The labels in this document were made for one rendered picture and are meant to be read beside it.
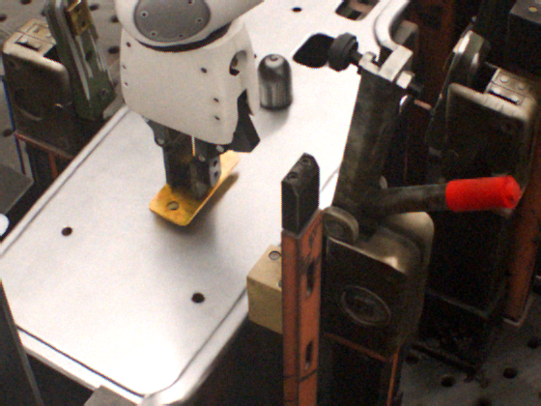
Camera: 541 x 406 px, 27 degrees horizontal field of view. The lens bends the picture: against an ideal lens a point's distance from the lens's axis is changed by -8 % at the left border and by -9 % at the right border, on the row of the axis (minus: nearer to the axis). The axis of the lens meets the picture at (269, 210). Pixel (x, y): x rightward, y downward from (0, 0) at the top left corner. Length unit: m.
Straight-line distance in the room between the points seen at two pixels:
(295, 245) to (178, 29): 0.15
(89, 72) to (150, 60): 0.20
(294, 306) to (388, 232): 0.12
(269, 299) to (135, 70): 0.19
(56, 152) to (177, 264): 0.25
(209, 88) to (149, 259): 0.16
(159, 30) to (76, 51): 0.33
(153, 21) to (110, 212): 0.30
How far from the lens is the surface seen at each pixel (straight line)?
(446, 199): 0.80
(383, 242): 0.86
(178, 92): 0.85
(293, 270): 0.75
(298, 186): 0.70
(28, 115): 1.12
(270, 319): 0.85
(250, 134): 0.87
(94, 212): 0.96
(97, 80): 1.05
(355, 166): 0.81
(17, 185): 1.02
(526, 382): 1.22
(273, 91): 1.01
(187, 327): 0.88
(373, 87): 0.75
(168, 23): 0.69
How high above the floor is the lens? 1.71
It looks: 49 degrees down
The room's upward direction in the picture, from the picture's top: 2 degrees counter-clockwise
